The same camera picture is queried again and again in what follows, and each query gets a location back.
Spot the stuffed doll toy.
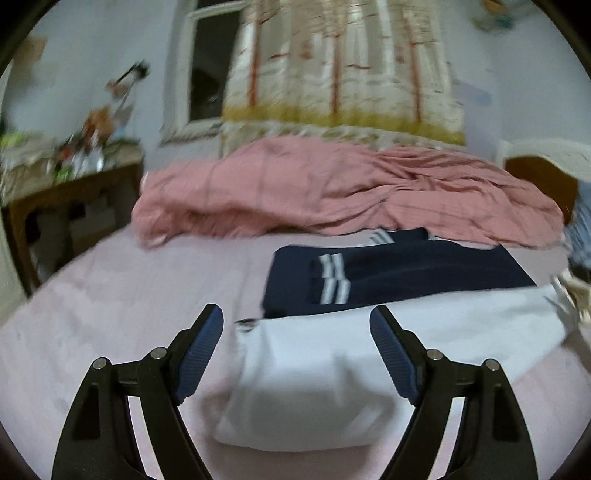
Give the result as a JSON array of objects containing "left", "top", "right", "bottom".
[{"left": 471, "top": 0, "right": 515, "bottom": 31}]

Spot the white and navy jacket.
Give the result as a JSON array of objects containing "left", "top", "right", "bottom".
[{"left": 215, "top": 227, "right": 570, "bottom": 452}]

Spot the tree print curtain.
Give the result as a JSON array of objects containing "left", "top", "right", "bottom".
[{"left": 221, "top": 0, "right": 466, "bottom": 146}]

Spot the white framed window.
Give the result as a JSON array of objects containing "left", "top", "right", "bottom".
[{"left": 173, "top": 0, "right": 247, "bottom": 134}]

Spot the white and brown headboard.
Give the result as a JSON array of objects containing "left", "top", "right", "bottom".
[{"left": 498, "top": 138, "right": 591, "bottom": 227}]

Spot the stack of papers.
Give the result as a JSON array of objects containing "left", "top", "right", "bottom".
[{"left": 0, "top": 134, "right": 61, "bottom": 185}]

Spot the pink bed sheet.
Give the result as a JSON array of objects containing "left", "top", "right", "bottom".
[{"left": 0, "top": 226, "right": 591, "bottom": 480}]

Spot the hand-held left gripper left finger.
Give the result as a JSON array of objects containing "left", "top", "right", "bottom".
[{"left": 52, "top": 303, "right": 225, "bottom": 480}]

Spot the pink checked quilt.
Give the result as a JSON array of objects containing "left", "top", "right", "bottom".
[{"left": 131, "top": 136, "right": 565, "bottom": 250}]

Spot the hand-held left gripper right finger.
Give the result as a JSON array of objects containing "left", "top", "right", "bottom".
[{"left": 369, "top": 305, "right": 539, "bottom": 480}]

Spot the cream folded garment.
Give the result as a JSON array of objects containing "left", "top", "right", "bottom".
[{"left": 549, "top": 270, "right": 591, "bottom": 328}]

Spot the brown paper bag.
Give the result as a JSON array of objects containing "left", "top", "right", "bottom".
[{"left": 85, "top": 108, "right": 114, "bottom": 139}]

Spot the brown wooden desk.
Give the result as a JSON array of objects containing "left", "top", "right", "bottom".
[{"left": 2, "top": 143, "right": 146, "bottom": 296}]

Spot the blue plaid shirt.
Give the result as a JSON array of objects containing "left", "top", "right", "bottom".
[{"left": 561, "top": 222, "right": 591, "bottom": 273}]

